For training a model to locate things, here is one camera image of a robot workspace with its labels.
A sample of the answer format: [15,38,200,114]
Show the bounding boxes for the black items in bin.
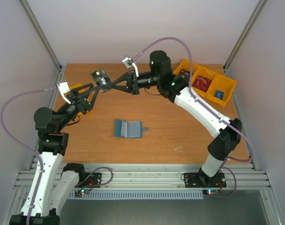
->
[179,69,190,78]

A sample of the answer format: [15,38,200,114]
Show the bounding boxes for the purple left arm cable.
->
[0,87,59,225]

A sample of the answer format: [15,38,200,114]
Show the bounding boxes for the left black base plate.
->
[76,172,102,188]

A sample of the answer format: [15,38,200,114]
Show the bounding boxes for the red cards in bin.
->
[193,76,212,92]

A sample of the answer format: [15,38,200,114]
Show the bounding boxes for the black VIP credit card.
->
[90,68,112,93]

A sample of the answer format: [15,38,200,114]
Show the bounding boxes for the left circuit board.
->
[74,189,90,197]

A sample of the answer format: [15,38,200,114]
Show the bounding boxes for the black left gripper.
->
[56,82,100,131]

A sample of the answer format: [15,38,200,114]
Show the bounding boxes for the small yellow bin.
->
[67,83,93,115]

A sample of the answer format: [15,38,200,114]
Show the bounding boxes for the grey slotted cable duct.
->
[68,190,203,201]

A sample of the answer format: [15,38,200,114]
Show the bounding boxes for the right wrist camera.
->
[122,57,139,77]

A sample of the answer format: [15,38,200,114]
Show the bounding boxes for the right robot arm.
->
[111,51,242,187]

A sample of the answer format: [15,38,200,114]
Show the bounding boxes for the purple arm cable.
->
[0,87,59,225]
[132,37,254,199]

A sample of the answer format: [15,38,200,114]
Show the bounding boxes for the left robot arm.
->
[9,82,99,225]

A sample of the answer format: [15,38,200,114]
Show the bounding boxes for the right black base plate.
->
[181,172,227,188]

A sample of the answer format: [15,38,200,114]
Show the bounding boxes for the teal leather card holder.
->
[114,119,148,139]

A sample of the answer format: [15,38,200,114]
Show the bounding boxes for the circuit board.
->
[203,189,220,195]
[74,189,90,197]

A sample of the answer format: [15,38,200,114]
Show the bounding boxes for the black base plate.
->
[181,172,227,188]
[76,172,102,188]

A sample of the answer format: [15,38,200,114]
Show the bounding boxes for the aluminium frame rail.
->
[15,163,272,191]

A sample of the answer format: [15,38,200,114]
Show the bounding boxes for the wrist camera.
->
[122,57,139,77]
[56,81,71,104]

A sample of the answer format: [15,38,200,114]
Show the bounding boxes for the yellow three-compartment bin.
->
[174,59,237,107]

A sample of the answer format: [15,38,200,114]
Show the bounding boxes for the blue card in bin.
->
[214,90,224,100]

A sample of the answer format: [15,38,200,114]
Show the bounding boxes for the right circuit board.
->
[203,189,220,195]

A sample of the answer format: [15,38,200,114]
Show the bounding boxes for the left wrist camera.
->
[56,81,71,104]

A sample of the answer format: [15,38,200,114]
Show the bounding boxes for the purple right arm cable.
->
[132,37,254,199]

